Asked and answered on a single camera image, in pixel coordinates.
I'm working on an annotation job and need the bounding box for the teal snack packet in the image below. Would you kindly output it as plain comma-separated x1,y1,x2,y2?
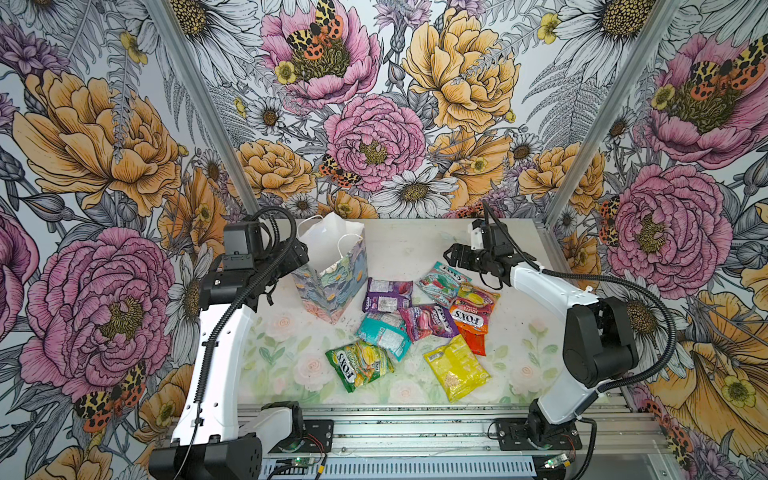
357,313,412,361

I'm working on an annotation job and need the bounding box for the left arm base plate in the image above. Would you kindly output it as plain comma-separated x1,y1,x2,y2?
270,419,334,454

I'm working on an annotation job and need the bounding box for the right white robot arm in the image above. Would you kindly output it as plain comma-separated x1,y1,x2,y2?
443,220,639,448

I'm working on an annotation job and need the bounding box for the purple snack packet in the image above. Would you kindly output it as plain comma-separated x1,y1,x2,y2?
362,277,414,313

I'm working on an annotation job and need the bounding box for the orange Fox's candy packet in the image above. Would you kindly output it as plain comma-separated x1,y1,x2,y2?
449,283,501,335

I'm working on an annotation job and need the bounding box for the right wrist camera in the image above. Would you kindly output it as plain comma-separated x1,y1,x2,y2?
469,218,488,250

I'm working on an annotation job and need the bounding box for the right aluminium corner post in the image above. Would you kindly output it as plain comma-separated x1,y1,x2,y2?
544,0,682,228

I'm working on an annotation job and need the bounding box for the aluminium rail frame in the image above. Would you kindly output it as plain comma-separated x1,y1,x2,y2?
239,403,683,479

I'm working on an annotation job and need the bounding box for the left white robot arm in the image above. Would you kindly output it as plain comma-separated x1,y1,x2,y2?
149,239,308,479

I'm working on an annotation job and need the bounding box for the green Fox's candy packet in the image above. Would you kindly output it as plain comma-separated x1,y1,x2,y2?
325,340,394,393

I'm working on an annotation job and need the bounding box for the aluminium corner post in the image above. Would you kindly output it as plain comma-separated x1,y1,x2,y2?
544,0,682,228
147,1,260,215

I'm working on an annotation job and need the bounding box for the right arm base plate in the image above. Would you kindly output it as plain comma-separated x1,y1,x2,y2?
488,417,583,451

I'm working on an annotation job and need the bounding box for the right black corrugated cable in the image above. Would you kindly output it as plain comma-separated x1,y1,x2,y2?
481,200,677,394

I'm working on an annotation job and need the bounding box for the floral paper gift bag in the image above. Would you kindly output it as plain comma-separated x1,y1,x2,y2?
292,212,368,324

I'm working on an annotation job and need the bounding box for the magenta Fox's candy packet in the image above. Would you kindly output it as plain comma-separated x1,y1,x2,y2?
398,304,459,342

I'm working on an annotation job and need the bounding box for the left aluminium corner post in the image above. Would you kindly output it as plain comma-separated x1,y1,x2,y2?
147,1,260,215

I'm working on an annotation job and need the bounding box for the green red snack packet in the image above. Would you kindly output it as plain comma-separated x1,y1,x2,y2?
418,262,471,308

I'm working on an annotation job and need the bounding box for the yellow snack packet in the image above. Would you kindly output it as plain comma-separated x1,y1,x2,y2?
423,335,491,403

